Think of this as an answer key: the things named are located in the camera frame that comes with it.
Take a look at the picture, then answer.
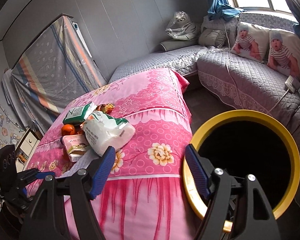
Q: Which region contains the pink cardboard box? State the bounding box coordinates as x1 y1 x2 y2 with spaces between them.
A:
62 134 90 163

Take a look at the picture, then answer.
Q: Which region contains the orange fruit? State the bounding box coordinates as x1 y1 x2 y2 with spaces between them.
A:
61 124 76 136

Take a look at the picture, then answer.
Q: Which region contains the white foam net sleeve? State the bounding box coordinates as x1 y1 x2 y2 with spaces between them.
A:
59 149 100 178

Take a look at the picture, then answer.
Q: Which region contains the orange snack bag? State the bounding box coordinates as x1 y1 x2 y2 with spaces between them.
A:
95 103 115 114

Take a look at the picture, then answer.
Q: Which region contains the black bin with yellow rim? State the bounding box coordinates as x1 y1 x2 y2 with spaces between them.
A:
183 110 300 239

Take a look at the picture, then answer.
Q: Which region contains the pink floral table cloth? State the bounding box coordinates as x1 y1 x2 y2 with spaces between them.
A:
25 67 201 240

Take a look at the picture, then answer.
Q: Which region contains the grey quilted sofa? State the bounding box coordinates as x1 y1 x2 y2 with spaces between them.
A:
108 12 300 205

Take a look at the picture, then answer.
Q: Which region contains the striped sheet covered furniture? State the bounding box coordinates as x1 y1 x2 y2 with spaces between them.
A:
2 15 107 134

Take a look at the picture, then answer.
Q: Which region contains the white power adapter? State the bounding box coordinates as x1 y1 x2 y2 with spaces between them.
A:
285 75 300 93

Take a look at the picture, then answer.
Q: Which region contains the right baby print pillow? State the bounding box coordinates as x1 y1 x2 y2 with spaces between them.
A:
267 29 300 79

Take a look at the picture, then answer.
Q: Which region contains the baby print pillow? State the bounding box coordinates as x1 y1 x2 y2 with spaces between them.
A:
230 22 270 63
267 29 300 79

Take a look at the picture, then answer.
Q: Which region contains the left baby print pillow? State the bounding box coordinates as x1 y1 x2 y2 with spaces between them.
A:
230 22 270 63

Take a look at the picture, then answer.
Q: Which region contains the grey cushion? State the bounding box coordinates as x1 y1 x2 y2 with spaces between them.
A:
198 28 229 48

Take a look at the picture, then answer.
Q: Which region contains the grey rolled pillow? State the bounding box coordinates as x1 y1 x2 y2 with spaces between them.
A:
159 39 198 52

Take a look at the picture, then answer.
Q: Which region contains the tiger toy in plastic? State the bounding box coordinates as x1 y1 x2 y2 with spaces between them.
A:
165 11 200 41

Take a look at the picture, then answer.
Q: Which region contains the blue curtain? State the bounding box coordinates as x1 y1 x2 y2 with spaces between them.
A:
207 0 245 22

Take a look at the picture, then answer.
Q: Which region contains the white cable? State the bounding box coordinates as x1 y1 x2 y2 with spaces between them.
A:
223 21 273 116

